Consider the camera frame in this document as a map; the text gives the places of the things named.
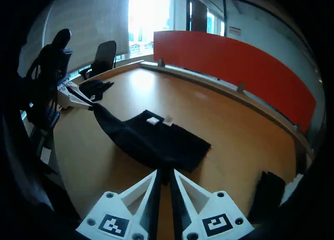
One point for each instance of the black office chair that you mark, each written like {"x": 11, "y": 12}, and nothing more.
{"x": 103, "y": 58}

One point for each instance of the white towel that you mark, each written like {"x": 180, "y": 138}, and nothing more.
{"x": 294, "y": 184}

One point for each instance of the black towel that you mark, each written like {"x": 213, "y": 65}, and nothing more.
{"x": 156, "y": 143}

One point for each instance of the red desk screen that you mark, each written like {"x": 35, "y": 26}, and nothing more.
{"x": 234, "y": 67}

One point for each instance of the heap of black towels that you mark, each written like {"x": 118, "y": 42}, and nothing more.
{"x": 95, "y": 88}

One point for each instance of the stack of black towels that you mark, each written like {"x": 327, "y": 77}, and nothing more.
{"x": 268, "y": 195}

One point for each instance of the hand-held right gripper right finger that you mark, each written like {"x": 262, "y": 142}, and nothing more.
{"x": 219, "y": 206}

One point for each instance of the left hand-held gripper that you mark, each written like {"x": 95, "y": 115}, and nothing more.
{"x": 56, "y": 54}

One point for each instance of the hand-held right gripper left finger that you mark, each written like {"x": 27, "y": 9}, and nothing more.
{"x": 114, "y": 206}

